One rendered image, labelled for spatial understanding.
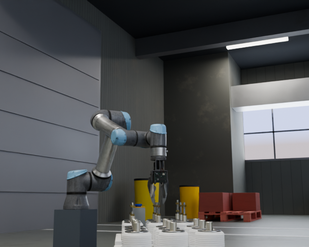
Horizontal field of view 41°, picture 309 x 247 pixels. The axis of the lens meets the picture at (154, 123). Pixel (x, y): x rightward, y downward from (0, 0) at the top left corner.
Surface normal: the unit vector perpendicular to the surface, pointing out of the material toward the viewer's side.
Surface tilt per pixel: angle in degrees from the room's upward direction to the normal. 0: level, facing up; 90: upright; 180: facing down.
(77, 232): 90
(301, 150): 90
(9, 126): 90
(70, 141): 90
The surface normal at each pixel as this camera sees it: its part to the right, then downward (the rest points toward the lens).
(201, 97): -0.40, -0.16
